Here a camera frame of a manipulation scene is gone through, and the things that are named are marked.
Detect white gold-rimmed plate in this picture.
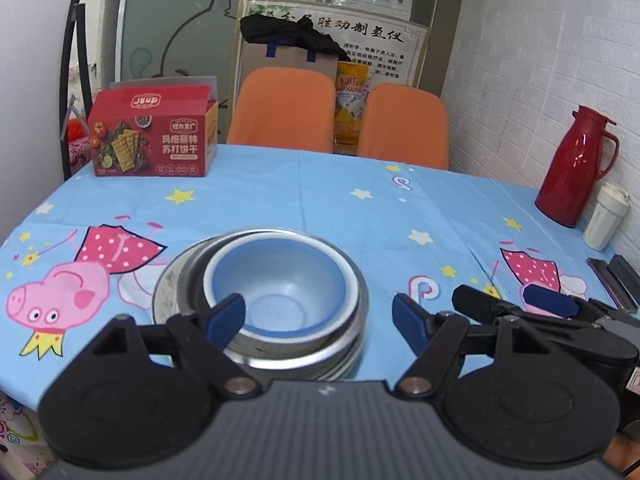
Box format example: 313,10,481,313
152,236,218,325

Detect blue plastic bowl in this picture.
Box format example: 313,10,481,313
208,237,347,335

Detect white bowl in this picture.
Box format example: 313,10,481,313
200,231,362,344

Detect stainless steel bowl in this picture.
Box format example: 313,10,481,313
178,228,369,384

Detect black rectangular case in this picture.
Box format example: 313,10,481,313
606,255,640,311

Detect white tumbler cup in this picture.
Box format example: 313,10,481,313
582,183,630,252

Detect red thermos jug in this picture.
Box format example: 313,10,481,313
535,105,620,229

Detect blue cartoon tablecloth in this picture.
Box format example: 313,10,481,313
1,146,606,408

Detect right orange chair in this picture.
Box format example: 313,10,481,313
357,84,449,170

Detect orange chair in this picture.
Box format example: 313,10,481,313
227,67,335,154
357,84,449,170

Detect red cracker box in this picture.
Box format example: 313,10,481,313
88,76,219,177

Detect left orange chair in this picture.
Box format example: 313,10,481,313
227,67,335,154

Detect yellow snack bag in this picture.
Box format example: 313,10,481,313
333,61,370,155

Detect white poster board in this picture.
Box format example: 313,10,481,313
240,0,431,88

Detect brown cardboard box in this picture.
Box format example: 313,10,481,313
239,44,338,84

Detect black cloth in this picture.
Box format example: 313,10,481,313
240,14,350,62

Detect black metal rack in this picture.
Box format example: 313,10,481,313
58,0,93,180

